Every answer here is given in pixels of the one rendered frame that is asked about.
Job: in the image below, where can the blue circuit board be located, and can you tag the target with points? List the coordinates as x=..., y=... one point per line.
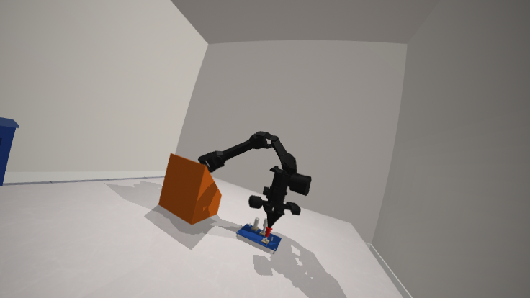
x=262, y=237

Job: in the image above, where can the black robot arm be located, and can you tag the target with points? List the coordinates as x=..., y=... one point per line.
x=287, y=176

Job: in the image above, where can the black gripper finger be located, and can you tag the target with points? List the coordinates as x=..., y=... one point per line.
x=276, y=216
x=269, y=217

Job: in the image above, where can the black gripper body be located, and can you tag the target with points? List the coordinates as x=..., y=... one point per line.
x=275, y=200

